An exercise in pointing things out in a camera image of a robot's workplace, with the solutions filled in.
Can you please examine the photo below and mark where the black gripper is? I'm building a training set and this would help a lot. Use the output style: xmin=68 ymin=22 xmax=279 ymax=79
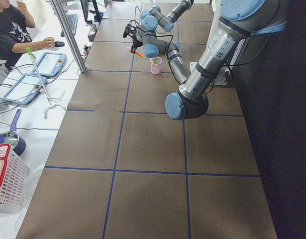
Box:
xmin=123 ymin=23 xmax=143 ymax=51

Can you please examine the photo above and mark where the orange highlighter pen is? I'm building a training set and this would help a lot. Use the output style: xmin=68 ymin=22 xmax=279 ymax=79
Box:
xmin=127 ymin=47 xmax=144 ymax=58

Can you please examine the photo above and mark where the pink mesh pen holder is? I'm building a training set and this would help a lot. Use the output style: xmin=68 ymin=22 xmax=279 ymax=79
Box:
xmin=150 ymin=57 xmax=162 ymax=75

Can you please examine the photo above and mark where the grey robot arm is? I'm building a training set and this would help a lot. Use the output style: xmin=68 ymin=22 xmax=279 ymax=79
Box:
xmin=140 ymin=0 xmax=194 ymax=32
xmin=123 ymin=0 xmax=289 ymax=120

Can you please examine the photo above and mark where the black monitor stand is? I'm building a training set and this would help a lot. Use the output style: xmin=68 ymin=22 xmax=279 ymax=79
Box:
xmin=80 ymin=0 xmax=104 ymax=25

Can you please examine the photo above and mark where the black keyboard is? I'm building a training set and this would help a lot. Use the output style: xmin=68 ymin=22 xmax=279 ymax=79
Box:
xmin=66 ymin=13 xmax=79 ymax=35

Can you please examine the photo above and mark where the black computer mouse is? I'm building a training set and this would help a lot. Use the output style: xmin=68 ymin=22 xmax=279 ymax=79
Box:
xmin=54 ymin=41 xmax=65 ymax=47

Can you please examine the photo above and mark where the upper teach pendant tablet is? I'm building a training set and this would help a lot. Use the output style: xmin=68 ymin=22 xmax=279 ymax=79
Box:
xmin=32 ymin=52 xmax=66 ymax=78

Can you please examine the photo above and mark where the teach pendant tablet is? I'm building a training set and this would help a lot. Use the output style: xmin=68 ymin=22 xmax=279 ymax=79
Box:
xmin=32 ymin=52 xmax=66 ymax=78
xmin=2 ymin=74 xmax=42 ymax=105

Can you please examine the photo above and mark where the grabber reacher tool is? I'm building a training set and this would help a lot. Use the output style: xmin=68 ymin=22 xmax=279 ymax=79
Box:
xmin=25 ymin=47 xmax=67 ymax=119

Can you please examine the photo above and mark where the person in black shirt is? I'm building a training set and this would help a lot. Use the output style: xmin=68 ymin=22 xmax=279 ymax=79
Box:
xmin=0 ymin=0 xmax=55 ymax=69

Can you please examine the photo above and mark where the lower teach pendant tablet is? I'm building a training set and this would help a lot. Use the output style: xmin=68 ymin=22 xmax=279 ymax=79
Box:
xmin=2 ymin=74 xmax=42 ymax=105

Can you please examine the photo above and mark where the blue saucepan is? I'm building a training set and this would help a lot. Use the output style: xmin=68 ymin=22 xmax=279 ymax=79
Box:
xmin=0 ymin=109 xmax=26 ymax=156

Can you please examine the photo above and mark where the red white plastic basket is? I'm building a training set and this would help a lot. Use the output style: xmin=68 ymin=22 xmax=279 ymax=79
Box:
xmin=0 ymin=144 xmax=28 ymax=215

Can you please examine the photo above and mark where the aluminium frame post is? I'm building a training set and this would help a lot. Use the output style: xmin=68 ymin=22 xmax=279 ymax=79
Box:
xmin=50 ymin=0 xmax=87 ymax=74

